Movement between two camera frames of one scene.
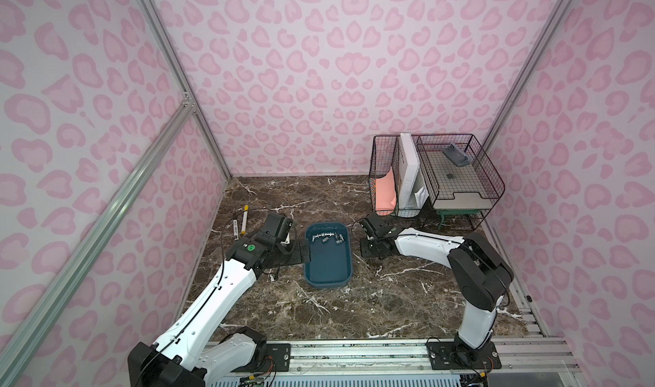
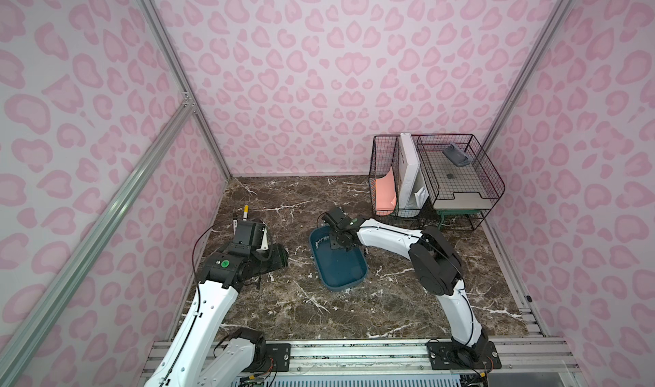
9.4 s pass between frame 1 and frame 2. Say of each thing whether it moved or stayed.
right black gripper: moved
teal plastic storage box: moved
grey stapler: stayed
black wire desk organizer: stayed
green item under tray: stayed
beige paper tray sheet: stayed
